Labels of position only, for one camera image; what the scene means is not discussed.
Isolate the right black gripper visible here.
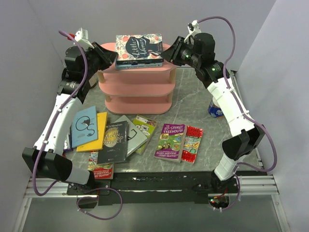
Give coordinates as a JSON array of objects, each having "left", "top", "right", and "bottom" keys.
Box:
[{"left": 158, "top": 36, "right": 200, "bottom": 70}]

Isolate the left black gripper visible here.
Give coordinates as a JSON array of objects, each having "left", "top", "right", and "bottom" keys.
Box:
[{"left": 83, "top": 42, "right": 119, "bottom": 80}]

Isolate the blue 143-Storey Treehouse book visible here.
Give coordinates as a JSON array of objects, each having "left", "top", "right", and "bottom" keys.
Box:
[{"left": 115, "top": 63, "right": 163, "bottom": 70}]

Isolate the Little Women book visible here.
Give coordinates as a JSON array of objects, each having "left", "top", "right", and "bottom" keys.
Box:
[{"left": 115, "top": 33, "right": 164, "bottom": 65}]

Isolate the purple 117-Storey Treehouse book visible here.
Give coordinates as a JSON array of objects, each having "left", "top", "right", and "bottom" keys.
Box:
[{"left": 154, "top": 124, "right": 187, "bottom": 163}]

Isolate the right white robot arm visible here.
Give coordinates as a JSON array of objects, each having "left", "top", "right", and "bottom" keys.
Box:
[{"left": 161, "top": 33, "right": 265, "bottom": 193}]

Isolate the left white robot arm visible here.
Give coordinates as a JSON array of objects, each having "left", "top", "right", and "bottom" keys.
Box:
[{"left": 22, "top": 42, "right": 118, "bottom": 196}]

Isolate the pink three-tier shelf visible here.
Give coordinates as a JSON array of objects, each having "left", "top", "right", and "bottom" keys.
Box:
[{"left": 98, "top": 42, "right": 177, "bottom": 115}]

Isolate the yellow book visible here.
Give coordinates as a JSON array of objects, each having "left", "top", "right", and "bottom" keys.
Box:
[{"left": 76, "top": 111, "right": 108, "bottom": 153}]

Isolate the blue wrapped tissue roll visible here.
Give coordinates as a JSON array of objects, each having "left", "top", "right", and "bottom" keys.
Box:
[{"left": 208, "top": 98, "right": 224, "bottom": 118}]

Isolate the light blue book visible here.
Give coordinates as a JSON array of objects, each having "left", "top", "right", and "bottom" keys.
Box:
[{"left": 71, "top": 106, "right": 98, "bottom": 148}]

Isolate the green book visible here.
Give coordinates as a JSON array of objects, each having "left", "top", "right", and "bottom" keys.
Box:
[{"left": 133, "top": 115, "right": 157, "bottom": 155}]

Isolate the red Storey Treehouse book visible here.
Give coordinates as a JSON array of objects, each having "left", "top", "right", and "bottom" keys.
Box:
[{"left": 182, "top": 126, "right": 203, "bottom": 164}]

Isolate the grey book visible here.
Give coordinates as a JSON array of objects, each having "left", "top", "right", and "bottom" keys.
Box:
[{"left": 115, "top": 115, "right": 148, "bottom": 158}]

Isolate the black Moon and Sixpence book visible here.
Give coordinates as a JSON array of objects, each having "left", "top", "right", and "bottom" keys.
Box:
[{"left": 97, "top": 121, "right": 128, "bottom": 164}]

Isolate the red Treehouse book at edge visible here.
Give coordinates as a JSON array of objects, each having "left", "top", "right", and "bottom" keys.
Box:
[{"left": 87, "top": 151, "right": 114, "bottom": 180}]

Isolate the black base bar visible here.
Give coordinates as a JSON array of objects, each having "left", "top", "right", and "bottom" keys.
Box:
[{"left": 67, "top": 172, "right": 238, "bottom": 206}]

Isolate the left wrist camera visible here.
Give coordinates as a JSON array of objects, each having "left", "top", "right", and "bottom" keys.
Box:
[{"left": 74, "top": 28, "right": 94, "bottom": 51}]

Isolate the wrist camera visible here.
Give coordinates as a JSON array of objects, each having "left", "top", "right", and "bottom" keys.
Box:
[
  {"left": 184, "top": 20, "right": 201, "bottom": 44},
  {"left": 74, "top": 28, "right": 94, "bottom": 51}
]

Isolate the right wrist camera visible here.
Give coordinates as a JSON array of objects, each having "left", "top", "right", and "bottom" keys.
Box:
[{"left": 184, "top": 20, "right": 201, "bottom": 44}]

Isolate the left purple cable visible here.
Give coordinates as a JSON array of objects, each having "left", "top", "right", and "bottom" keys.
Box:
[{"left": 32, "top": 30, "right": 124, "bottom": 220}]

